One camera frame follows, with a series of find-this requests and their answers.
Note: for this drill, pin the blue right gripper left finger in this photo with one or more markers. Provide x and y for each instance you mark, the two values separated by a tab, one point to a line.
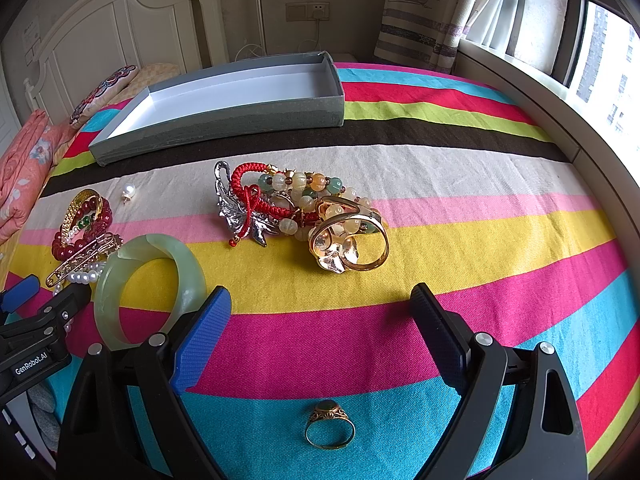
200	339

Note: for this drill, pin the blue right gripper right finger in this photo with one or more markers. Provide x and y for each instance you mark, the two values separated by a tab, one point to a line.
445	335

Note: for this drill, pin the gold rhinestone hair clip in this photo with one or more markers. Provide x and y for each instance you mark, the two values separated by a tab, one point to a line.
85	266

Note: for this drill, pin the gold ring green stone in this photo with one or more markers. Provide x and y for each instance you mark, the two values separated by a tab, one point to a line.
328	427

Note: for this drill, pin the silver leaf brooch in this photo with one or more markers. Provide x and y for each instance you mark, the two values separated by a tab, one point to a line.
239	209

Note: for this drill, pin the pearl earring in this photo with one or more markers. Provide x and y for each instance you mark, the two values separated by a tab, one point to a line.
129	192

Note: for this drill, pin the gold bangle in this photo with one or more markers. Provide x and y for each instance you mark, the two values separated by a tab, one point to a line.
87	200

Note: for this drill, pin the colourful striped cloth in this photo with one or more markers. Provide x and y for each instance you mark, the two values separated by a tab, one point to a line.
324	375

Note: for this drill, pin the pink floral folded quilt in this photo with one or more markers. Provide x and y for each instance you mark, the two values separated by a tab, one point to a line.
25	166

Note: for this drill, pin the embroidered round cushion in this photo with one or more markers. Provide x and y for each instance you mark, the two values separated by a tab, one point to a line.
99	96

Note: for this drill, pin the grey cardboard tray box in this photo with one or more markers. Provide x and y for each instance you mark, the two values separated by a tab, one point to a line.
280	92

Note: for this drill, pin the yellow patterned pillow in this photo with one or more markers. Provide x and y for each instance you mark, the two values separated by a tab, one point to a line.
146	76

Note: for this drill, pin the white desk lamp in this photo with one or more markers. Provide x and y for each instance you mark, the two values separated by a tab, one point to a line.
259	49

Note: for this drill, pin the patterned striped curtain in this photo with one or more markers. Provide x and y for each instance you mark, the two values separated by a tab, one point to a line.
427	33

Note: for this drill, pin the white bed headboard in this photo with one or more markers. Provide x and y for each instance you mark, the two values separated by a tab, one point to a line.
95	37

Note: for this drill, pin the wall socket plate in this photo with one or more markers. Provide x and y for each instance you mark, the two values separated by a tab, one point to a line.
307	11

